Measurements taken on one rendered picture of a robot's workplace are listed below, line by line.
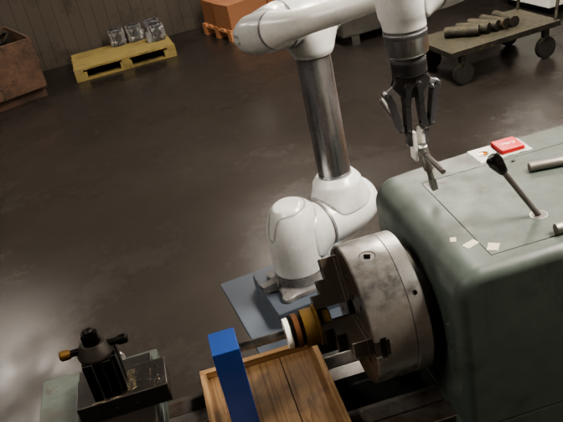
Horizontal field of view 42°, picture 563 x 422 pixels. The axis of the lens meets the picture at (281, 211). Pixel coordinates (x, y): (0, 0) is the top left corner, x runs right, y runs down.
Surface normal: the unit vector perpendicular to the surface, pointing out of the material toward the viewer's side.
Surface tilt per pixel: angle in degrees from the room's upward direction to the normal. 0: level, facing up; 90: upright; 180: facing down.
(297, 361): 0
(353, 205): 85
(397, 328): 72
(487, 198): 0
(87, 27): 90
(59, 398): 0
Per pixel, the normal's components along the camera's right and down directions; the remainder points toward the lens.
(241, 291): -0.18, -0.86
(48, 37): 0.35, 0.40
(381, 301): 0.05, -0.22
